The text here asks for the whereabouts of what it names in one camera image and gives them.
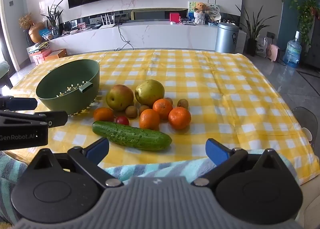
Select pile of books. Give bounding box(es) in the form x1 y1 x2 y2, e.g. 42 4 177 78
27 42 52 54

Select dried yellow flowers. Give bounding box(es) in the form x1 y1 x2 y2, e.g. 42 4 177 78
19 13 33 29

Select yellow checked tablecloth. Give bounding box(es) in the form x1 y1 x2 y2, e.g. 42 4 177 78
5 50 316 186

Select pink fan heater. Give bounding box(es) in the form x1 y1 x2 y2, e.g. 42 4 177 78
266 44 280 62

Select tall potted plant black pot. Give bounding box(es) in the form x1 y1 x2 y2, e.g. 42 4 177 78
235 4 278 56

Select yellow green pear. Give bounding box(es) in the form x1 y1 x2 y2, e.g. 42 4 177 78
135 79 165 106

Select red yellow apple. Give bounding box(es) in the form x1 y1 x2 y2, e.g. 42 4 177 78
106 84 135 112

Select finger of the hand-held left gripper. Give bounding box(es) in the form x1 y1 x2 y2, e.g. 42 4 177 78
0 95 38 111
0 110 68 128

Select white router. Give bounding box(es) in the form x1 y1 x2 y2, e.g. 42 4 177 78
99 13 116 29

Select blue snack bag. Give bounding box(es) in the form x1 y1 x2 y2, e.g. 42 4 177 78
39 29 53 40

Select black power cable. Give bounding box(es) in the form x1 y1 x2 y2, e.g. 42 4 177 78
114 22 134 51

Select blue picture card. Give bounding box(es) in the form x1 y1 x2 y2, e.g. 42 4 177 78
188 1 200 21

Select transparent grey chair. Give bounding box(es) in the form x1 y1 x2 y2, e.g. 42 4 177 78
291 107 318 149

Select gold round vase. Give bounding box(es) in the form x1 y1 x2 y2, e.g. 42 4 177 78
28 22 45 43

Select leafy plant in glass vase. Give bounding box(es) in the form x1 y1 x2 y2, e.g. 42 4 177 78
40 0 65 38

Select pale green cushioned seat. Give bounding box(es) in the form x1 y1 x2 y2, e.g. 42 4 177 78
0 60 13 89

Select brown teddy bear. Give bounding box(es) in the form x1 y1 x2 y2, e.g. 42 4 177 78
194 2 210 14

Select green colander bowl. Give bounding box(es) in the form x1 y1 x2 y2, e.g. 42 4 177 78
36 59 100 116

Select white marble television cabinet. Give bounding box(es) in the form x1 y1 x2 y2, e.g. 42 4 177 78
47 20 248 53

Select orange mandarin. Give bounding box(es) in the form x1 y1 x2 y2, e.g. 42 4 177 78
93 107 115 122
139 109 160 130
152 98 173 120
168 106 192 130

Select stack of pink boxes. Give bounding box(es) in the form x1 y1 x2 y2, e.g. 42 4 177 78
29 50 52 65

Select green cucumber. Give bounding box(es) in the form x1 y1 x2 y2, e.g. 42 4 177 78
92 120 172 151

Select orange cardboard box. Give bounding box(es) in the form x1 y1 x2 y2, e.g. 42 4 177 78
44 49 68 61

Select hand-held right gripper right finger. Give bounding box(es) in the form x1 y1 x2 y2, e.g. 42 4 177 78
191 138 292 187

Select red cherry tomato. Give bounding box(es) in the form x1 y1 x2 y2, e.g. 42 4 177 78
115 116 130 126

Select green pothos plant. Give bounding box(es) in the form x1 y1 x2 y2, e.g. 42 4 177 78
287 0 320 44

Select grey metal trash can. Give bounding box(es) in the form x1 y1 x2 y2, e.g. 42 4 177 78
215 22 240 53

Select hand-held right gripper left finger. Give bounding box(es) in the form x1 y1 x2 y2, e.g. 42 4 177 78
26 137 124 188

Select blue water bottle with pump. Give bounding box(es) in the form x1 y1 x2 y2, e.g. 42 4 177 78
283 31 302 68

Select white plastic bag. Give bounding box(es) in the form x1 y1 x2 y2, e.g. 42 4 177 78
255 37 268 58

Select teal striped towel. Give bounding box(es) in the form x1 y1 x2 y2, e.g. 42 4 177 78
0 151 300 224

